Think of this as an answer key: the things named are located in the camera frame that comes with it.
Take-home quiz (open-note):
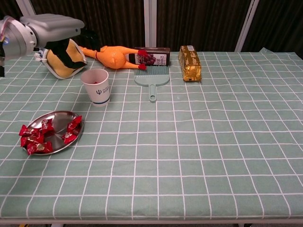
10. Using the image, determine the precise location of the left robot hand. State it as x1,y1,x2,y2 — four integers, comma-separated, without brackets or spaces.
20,13,101,70

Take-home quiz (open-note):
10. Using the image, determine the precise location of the yellow striped plush toy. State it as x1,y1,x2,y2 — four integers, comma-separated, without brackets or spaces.
34,39,88,79

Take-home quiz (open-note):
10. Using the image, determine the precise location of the orange rubber chicken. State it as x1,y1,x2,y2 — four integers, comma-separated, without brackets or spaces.
79,45,148,71

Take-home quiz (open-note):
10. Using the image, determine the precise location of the white paper cup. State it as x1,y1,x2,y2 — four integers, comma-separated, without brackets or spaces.
80,68,111,107

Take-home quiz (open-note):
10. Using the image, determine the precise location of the round steel plate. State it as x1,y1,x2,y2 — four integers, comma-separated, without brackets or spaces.
22,110,85,156

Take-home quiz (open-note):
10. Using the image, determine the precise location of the dark grape juice carton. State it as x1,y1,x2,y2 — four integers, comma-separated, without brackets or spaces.
127,47,171,67

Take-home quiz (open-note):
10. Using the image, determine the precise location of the light green comb brush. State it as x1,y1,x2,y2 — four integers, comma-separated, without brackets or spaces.
134,65,170,103

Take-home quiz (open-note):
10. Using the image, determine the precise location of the gold foil snack pack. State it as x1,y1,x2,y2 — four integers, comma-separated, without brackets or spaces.
178,45,203,82

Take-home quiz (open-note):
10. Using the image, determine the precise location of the green checked tablecloth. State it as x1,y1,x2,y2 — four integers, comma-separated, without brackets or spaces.
0,47,303,220

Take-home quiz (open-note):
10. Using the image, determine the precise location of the grey partition frame post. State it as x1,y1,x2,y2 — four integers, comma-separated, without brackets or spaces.
234,0,260,52
143,0,157,48
16,0,47,49

